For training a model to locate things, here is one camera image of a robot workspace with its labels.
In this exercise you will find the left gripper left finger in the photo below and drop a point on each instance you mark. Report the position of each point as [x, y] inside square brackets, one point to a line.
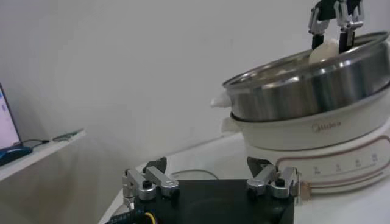
[158, 179]

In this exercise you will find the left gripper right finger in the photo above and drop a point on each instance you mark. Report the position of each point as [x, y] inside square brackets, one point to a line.
[268, 175]

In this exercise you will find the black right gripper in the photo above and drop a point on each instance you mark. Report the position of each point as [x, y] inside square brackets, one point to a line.
[327, 6]

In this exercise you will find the white steamed baozi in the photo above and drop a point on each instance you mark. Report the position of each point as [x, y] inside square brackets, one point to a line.
[326, 51]

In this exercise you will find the round glass pot lid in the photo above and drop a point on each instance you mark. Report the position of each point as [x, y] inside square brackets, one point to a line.
[195, 175]

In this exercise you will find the perforated steel steamer basket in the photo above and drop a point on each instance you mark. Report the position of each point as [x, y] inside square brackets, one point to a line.
[304, 91]

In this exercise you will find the white electric cooking pot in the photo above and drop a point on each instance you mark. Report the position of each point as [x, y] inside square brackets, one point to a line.
[304, 137]

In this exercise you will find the green circuit card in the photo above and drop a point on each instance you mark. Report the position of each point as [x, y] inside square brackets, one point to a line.
[68, 136]

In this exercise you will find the white side table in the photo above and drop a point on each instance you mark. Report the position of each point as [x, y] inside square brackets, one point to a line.
[45, 152]

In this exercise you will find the blue computer mouse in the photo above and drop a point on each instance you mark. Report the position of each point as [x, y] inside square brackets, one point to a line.
[13, 153]

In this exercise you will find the black laptop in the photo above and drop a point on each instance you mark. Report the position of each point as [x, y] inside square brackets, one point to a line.
[6, 128]

